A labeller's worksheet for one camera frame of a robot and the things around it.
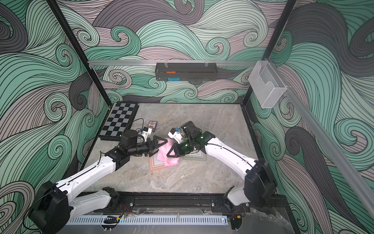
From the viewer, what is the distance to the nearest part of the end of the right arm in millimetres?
571

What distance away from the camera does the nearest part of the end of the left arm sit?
2.04 ft

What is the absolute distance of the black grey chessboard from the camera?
3.27 feet

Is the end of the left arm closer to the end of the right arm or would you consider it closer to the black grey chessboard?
the end of the right arm
